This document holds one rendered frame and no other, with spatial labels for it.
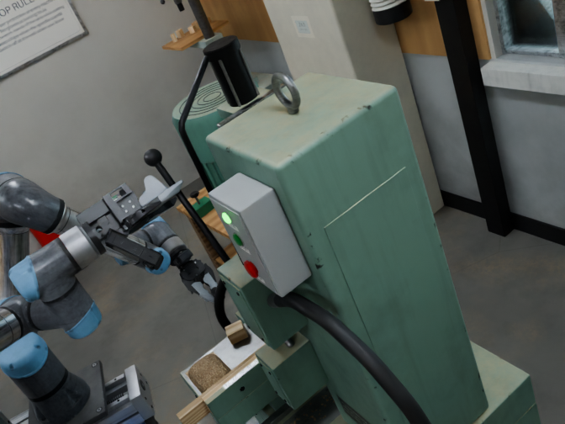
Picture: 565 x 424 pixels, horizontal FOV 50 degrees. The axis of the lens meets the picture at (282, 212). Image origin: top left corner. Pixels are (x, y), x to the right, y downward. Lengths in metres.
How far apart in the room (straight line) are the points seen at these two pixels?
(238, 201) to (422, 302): 0.38
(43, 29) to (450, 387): 3.39
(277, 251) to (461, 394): 0.53
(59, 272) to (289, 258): 0.49
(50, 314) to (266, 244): 0.55
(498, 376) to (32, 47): 3.36
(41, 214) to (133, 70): 2.74
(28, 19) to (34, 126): 0.64
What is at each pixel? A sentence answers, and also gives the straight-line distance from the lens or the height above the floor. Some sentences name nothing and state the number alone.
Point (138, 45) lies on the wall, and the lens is 4.26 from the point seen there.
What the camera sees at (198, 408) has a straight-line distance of 1.39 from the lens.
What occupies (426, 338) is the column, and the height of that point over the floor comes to 1.09.
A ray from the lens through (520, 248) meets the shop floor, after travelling 2.89.
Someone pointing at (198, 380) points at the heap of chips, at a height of 0.92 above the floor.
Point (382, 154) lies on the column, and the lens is 0.88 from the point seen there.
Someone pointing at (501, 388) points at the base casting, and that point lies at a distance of 1.36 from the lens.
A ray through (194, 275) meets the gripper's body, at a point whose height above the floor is 0.90.
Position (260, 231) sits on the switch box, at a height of 1.44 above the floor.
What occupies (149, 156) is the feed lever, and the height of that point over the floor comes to 1.45.
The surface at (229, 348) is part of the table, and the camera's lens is 1.52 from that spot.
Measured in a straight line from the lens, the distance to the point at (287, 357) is 1.15.
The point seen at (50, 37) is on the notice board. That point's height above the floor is 1.33.
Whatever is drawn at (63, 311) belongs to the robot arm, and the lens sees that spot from 1.22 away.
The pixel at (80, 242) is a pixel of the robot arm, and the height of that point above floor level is 1.38.
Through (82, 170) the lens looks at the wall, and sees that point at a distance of 4.24.
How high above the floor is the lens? 1.86
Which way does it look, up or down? 30 degrees down
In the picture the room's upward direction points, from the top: 24 degrees counter-clockwise
